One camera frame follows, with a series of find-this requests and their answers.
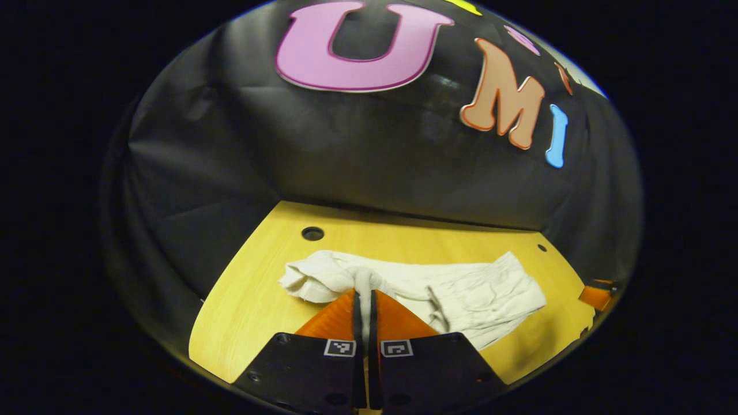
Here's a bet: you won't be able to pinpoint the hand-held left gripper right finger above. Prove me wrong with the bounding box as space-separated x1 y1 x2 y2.
369 288 508 415

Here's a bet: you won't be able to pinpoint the white jeans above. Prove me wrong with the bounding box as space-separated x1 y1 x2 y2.
278 250 547 351

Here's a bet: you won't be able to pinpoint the black backdrop cloth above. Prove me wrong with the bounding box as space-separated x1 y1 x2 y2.
101 0 643 346

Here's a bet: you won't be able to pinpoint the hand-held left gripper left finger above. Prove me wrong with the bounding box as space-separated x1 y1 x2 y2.
234 288 368 415

